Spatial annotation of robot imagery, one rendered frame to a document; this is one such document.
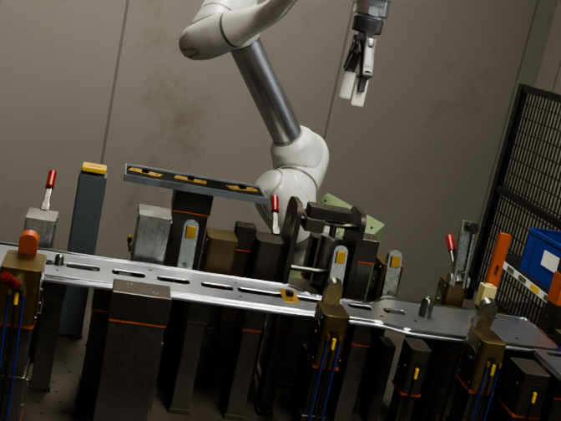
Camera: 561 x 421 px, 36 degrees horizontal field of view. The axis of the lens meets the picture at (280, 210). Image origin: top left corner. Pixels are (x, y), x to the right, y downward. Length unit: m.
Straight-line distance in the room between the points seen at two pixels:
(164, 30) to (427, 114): 1.64
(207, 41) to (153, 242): 0.63
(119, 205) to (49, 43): 0.87
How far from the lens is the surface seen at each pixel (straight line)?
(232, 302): 1.94
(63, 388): 2.12
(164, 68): 4.39
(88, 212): 2.27
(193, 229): 2.11
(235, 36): 2.40
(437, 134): 5.18
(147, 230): 2.09
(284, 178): 2.71
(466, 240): 2.30
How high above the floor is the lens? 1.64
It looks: 13 degrees down
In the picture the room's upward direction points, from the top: 12 degrees clockwise
